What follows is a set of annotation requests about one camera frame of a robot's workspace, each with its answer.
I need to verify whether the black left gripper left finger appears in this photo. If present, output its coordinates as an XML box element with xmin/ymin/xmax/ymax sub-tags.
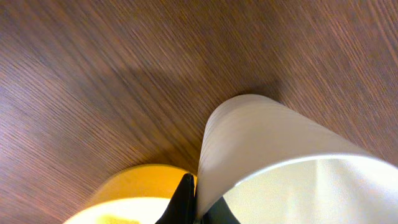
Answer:
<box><xmin>155</xmin><ymin>173</ymin><xmax>196</xmax><ymax>224</ymax></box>

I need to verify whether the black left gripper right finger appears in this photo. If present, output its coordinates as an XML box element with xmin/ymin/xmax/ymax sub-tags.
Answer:
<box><xmin>201</xmin><ymin>197</ymin><xmax>240</xmax><ymax>224</ymax></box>

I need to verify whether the white plastic cup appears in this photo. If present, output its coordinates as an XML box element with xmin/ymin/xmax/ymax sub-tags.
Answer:
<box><xmin>196</xmin><ymin>95</ymin><xmax>397</xmax><ymax>223</ymax></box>

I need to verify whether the yellow small bowl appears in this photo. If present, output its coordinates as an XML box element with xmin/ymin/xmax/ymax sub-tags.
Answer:
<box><xmin>66</xmin><ymin>164</ymin><xmax>197</xmax><ymax>224</ymax></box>

